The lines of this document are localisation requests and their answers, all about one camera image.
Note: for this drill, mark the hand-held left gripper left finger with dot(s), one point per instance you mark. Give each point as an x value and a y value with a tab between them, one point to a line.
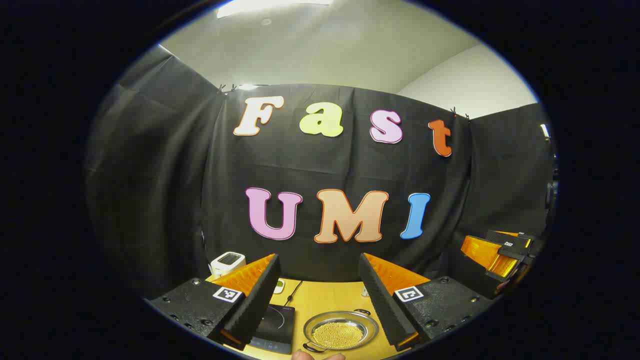
257	305

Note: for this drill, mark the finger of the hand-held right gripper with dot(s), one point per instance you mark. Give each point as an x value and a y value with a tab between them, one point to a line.
480	246
505	236

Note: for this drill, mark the white divided dish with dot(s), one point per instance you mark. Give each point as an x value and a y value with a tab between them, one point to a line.
279	286

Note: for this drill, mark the ceiling light panel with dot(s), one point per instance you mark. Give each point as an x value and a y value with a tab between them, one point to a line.
270	7

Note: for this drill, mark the white toaster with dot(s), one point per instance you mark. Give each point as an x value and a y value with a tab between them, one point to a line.
227	262

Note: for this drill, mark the stainless steel pot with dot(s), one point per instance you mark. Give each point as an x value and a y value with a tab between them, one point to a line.
367	325

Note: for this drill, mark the black induction cooktop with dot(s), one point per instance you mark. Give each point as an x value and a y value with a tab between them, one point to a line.
275	325

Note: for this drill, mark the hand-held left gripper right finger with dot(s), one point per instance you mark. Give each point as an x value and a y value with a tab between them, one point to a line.
385	310

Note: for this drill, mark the pile of yellow soybeans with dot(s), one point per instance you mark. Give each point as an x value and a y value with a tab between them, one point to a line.
337	335

